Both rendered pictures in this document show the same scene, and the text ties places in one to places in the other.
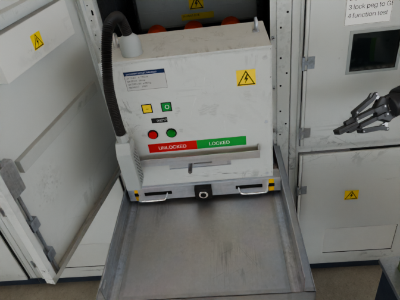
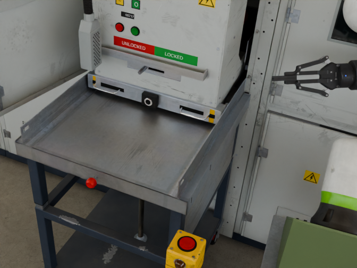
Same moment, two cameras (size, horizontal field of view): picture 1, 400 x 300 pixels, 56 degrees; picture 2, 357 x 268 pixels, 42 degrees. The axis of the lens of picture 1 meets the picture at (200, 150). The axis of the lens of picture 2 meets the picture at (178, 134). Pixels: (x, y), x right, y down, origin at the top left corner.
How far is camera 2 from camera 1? 60 cm
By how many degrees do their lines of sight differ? 11
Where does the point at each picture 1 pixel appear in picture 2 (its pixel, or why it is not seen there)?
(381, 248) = not seen: hidden behind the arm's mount
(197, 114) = (160, 21)
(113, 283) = (36, 135)
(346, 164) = (311, 140)
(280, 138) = (253, 87)
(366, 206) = not seen: hidden behind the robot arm
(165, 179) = (121, 76)
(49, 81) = not seen: outside the picture
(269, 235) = (183, 153)
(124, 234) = (67, 108)
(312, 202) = (270, 169)
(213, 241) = (133, 139)
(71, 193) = (38, 55)
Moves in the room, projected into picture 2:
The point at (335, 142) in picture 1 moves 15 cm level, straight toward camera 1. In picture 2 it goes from (305, 111) to (285, 126)
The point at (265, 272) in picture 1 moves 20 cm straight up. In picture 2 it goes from (158, 175) to (160, 123)
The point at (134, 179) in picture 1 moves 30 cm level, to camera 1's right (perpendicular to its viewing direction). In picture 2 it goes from (88, 58) to (171, 76)
